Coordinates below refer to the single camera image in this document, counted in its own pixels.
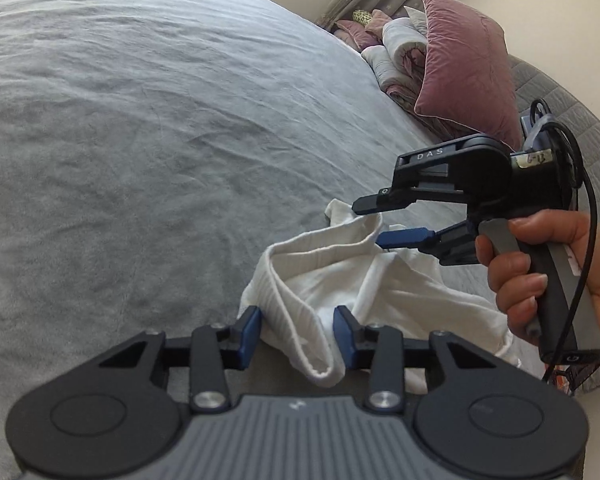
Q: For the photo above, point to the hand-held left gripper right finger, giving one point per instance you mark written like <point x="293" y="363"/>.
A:
<point x="342" y="332"/>

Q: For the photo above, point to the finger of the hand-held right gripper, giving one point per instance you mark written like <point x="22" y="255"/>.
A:
<point x="375" y="201"/>
<point x="405" y="237"/>

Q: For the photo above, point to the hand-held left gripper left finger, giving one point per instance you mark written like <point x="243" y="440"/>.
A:
<point x="250" y="332"/>

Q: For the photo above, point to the white pants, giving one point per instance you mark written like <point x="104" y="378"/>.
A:
<point x="330" y="265"/>

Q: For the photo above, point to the person's right hand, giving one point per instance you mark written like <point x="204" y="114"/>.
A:
<point x="515" y="272"/>

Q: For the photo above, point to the large pink pillow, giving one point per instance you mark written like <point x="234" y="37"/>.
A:
<point x="460" y="70"/>

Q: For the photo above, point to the grey quilted headboard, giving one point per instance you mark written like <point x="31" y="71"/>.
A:
<point x="580" y="110"/>

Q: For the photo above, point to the folded white and pink quilt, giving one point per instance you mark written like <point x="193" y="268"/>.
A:
<point x="395" y="50"/>

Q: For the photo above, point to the small pink pillow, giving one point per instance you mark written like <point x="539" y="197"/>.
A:
<point x="355" y="32"/>

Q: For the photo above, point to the leopard print item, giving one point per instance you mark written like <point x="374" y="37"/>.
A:
<point x="362" y="16"/>

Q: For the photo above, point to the grey bedsheet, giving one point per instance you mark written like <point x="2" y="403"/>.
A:
<point x="130" y="135"/>

